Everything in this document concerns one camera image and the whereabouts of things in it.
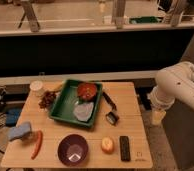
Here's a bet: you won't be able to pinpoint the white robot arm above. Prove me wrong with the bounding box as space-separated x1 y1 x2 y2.
148 61 194 125

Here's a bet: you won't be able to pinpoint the red bowl in tray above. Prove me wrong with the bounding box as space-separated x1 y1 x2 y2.
77 82 97 101

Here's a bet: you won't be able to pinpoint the green plastic tray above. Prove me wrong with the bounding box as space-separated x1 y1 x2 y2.
49 79 103 128

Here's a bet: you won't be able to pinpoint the black dish brush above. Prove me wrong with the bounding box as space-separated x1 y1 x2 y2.
103 92 119 125

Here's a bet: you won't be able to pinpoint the black remote control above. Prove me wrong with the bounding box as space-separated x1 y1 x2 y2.
119 136 131 161

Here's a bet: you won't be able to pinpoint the orange fruit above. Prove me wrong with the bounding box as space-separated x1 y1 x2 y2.
101 137 114 154

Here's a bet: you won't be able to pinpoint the purple bowl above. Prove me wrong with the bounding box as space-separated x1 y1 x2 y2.
57 134 89 166

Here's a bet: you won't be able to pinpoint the wooden table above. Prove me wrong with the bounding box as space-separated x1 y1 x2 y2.
1 82 153 169

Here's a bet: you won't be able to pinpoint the green object behind glass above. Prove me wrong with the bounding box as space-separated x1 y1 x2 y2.
129 16 159 24

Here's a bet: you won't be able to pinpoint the yellow banana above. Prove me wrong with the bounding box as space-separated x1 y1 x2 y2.
51 83 63 92

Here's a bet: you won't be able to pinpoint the dark red grapes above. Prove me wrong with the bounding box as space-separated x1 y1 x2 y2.
39 91 56 109

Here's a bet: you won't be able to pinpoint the white cup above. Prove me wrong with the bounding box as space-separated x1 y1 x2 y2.
30 81 44 97

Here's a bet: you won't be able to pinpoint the red chili pepper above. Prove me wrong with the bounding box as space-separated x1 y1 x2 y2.
31 130 43 160

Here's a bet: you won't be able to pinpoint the blue sponge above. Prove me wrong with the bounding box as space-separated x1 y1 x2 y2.
8 122 32 141

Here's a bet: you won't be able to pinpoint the blue box beside table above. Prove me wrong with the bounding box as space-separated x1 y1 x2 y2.
5 108 22 126

